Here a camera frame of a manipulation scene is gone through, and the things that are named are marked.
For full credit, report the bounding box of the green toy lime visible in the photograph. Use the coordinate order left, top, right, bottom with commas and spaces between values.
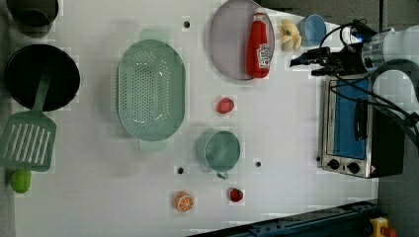
11, 170, 32, 194

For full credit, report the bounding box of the red toy strawberry lower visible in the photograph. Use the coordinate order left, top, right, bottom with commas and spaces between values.
229, 188, 244, 202

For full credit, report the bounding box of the yellow red emergency button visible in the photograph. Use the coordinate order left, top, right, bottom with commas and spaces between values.
370, 217, 398, 237

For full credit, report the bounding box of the peeled toy banana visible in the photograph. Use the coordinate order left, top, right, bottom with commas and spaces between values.
279, 19, 302, 52

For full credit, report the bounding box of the green metal mug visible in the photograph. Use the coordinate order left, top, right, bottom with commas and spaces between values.
195, 128, 241, 180

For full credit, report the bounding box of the black round pan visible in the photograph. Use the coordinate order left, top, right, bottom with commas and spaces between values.
4, 44, 81, 112

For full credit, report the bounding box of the red ketchup bottle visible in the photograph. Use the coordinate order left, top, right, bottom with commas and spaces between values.
246, 8, 271, 78

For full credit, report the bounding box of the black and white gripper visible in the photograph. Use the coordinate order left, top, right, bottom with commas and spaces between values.
290, 43, 367, 76

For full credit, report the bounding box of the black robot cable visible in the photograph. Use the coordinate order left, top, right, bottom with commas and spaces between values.
318, 18, 419, 129

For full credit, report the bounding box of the red toy strawberry upper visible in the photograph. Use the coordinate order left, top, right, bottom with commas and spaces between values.
216, 98, 234, 115

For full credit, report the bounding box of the grey round plate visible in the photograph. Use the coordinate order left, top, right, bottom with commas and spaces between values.
209, 0, 275, 80

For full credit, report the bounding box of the dark cup top left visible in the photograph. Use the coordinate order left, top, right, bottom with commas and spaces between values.
6, 0, 59, 38

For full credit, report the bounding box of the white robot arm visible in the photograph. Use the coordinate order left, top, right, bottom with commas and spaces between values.
290, 26, 418, 143

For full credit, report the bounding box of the toy orange half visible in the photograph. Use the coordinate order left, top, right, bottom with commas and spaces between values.
174, 192, 195, 212

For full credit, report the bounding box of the toaster oven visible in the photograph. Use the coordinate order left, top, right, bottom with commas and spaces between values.
321, 76, 405, 179

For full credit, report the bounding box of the red toy strawberry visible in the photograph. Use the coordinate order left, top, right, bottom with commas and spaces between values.
216, 98, 234, 115
229, 188, 244, 202

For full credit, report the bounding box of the green slotted spatula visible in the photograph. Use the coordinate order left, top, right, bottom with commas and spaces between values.
0, 72, 56, 172

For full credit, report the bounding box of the green perforated colander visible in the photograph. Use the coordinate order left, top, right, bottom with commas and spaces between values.
117, 29, 186, 152

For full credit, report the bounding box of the blue bowl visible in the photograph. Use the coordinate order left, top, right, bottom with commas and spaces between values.
296, 14, 327, 46

